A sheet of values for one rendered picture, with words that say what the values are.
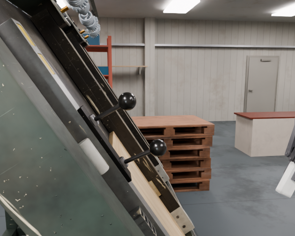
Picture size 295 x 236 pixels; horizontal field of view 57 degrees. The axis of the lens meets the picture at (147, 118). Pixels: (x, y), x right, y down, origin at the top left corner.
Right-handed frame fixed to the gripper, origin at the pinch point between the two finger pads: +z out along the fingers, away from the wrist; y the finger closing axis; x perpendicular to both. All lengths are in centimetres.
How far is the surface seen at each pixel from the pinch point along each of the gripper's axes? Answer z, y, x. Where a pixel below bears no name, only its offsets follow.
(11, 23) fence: -4, -10, -64
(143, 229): 23.9, -5.4, -22.0
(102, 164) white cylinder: 14.2, -6.3, -36.1
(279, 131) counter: -48, -427, 296
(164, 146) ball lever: 5.3, -5.1, -26.1
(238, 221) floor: 79, -210, 149
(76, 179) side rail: 10.5, 15.5, -40.8
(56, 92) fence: 5, -10, -51
